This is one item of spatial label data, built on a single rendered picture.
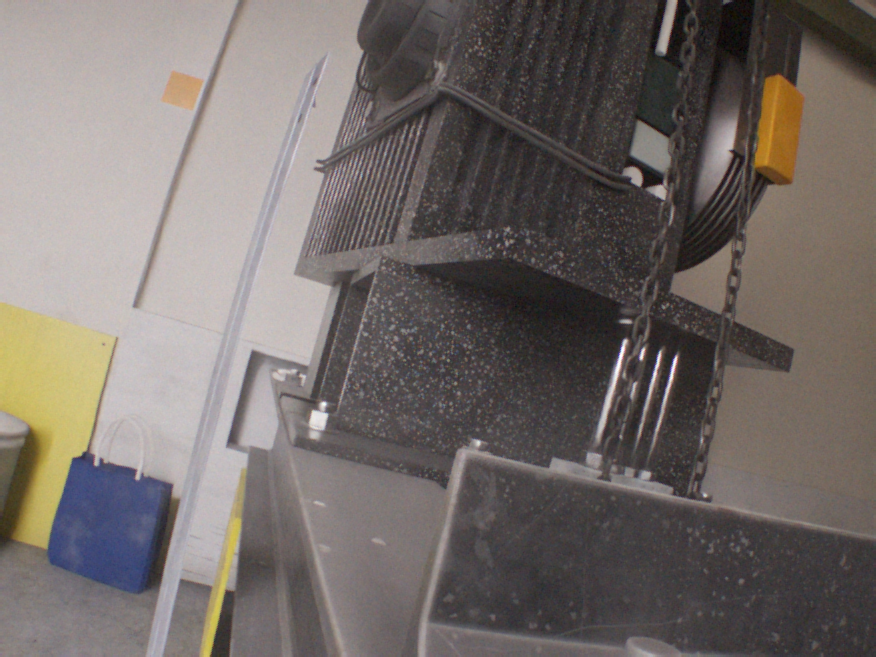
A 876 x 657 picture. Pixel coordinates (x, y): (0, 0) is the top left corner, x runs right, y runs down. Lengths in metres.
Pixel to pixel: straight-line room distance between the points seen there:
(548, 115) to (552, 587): 0.78
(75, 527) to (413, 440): 1.32
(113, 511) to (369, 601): 1.64
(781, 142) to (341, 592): 0.98
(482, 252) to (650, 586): 0.45
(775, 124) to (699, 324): 0.47
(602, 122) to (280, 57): 1.39
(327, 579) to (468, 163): 0.68
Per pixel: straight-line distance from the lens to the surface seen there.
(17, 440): 1.89
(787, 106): 1.17
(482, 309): 0.80
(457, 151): 0.86
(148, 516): 1.87
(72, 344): 2.03
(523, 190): 0.92
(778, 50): 1.24
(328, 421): 0.70
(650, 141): 1.09
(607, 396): 0.74
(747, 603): 0.28
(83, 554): 1.96
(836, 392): 3.00
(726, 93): 1.19
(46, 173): 2.13
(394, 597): 0.29
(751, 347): 0.83
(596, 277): 0.65
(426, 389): 0.78
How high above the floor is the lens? 0.75
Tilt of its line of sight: 5 degrees up
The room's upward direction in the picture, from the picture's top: 15 degrees clockwise
